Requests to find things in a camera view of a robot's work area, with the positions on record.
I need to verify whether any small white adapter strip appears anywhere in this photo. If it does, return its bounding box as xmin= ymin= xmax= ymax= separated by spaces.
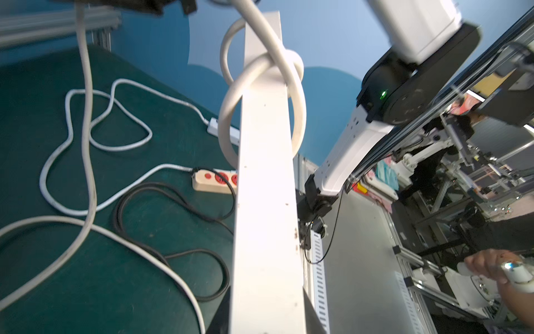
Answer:
xmin=207 ymin=117 xmax=241 ymax=147

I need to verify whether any white power strip cord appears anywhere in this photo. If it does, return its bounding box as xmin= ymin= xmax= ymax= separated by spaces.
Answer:
xmin=0 ymin=0 xmax=307 ymax=334

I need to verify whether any person's hand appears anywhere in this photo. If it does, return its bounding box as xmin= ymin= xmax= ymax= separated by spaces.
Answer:
xmin=464 ymin=249 xmax=521 ymax=285

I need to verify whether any beige red socket power strip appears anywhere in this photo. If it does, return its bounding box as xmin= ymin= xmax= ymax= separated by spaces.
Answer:
xmin=192 ymin=169 xmax=238 ymax=194

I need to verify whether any white power strip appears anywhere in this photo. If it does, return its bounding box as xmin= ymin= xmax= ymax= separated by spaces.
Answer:
xmin=229 ymin=11 xmax=307 ymax=334

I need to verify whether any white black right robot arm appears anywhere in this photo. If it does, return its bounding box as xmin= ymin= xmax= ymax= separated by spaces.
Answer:
xmin=297 ymin=1 xmax=481 ymax=224

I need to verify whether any front aluminium rail base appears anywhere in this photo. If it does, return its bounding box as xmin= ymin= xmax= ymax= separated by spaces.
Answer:
xmin=301 ymin=191 xmax=437 ymax=333

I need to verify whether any black power cord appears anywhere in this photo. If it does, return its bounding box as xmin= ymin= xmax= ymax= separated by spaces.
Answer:
xmin=113 ymin=168 xmax=237 ymax=303

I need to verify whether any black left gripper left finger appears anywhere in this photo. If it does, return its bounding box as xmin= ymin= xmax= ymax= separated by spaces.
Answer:
xmin=206 ymin=288 xmax=231 ymax=334

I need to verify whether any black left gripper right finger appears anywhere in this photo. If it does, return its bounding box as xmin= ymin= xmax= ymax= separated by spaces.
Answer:
xmin=303 ymin=289 xmax=326 ymax=334

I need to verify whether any horizontal aluminium frame rail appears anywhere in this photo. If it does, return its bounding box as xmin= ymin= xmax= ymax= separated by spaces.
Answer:
xmin=1 ymin=6 xmax=122 ymax=49

